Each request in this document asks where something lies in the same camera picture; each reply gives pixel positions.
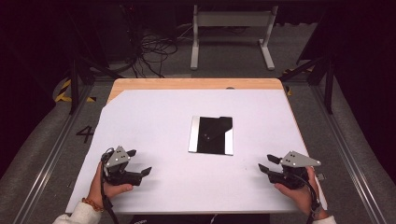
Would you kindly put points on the aluminium floor rail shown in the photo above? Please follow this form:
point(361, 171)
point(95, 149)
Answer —
point(53, 149)
point(348, 155)

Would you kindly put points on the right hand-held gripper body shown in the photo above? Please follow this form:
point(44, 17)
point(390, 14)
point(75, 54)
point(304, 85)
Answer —
point(289, 177)

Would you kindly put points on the person's right hand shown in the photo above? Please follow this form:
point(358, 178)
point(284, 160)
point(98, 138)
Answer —
point(300, 197)

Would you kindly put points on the yellow black hazard tape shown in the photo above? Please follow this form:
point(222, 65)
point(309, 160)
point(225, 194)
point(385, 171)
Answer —
point(63, 90)
point(289, 90)

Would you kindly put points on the small grey clip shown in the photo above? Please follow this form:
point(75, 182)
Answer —
point(321, 176)

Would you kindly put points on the black metal stand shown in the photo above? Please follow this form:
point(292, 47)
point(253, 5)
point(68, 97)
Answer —
point(74, 81)
point(328, 84)

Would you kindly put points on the person's left hand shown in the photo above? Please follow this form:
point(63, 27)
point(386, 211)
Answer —
point(99, 191)

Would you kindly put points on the white metal desk frame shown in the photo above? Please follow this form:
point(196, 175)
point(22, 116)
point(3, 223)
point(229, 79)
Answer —
point(230, 19)

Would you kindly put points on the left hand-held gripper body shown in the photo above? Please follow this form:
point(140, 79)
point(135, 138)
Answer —
point(120, 175)

